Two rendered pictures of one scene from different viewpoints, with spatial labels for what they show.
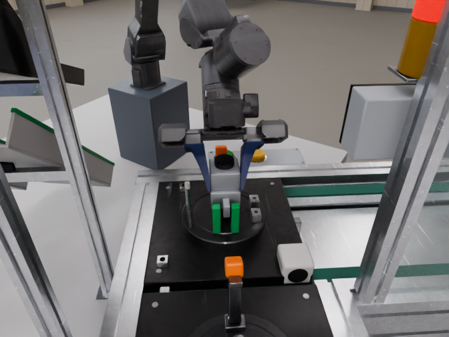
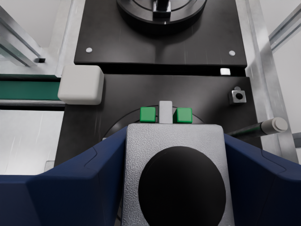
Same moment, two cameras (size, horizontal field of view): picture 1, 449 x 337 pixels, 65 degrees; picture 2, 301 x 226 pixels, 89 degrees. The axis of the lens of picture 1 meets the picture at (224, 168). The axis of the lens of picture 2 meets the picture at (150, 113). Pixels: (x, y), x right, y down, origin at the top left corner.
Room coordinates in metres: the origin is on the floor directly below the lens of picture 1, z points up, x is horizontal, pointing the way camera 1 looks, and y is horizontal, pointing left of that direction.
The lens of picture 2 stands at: (0.44, -0.01, 1.15)
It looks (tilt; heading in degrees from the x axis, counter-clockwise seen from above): 73 degrees down; 184
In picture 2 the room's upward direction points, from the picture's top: 1 degrees clockwise
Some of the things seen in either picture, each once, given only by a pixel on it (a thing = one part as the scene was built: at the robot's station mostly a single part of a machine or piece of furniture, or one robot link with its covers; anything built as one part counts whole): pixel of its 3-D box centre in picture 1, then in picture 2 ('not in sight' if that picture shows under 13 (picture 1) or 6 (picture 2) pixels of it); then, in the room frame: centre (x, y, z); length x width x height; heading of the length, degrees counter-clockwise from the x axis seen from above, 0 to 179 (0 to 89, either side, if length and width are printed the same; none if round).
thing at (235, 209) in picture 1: (234, 218); (148, 121); (0.41, -0.02, 1.01); 0.01 x 0.01 x 0.05; 4
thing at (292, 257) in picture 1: (294, 263); (85, 87); (0.36, -0.10, 0.97); 0.05 x 0.05 x 0.04; 4
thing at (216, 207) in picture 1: (216, 218); (178, 122); (0.40, 0.01, 1.01); 0.01 x 0.01 x 0.05; 4
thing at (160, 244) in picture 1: (224, 225); (159, 169); (0.45, 0.00, 0.96); 0.24 x 0.24 x 0.02; 4
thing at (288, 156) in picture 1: (255, 168); not in sight; (0.67, -0.07, 0.93); 0.21 x 0.07 x 0.06; 94
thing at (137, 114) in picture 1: (152, 120); not in sight; (0.85, 0.19, 0.96); 0.14 x 0.14 x 0.20; 58
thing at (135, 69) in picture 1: (145, 72); not in sight; (0.85, 0.19, 1.09); 0.07 x 0.07 x 0.06; 58
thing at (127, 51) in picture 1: (145, 47); not in sight; (0.85, 0.18, 1.15); 0.09 x 0.07 x 0.06; 120
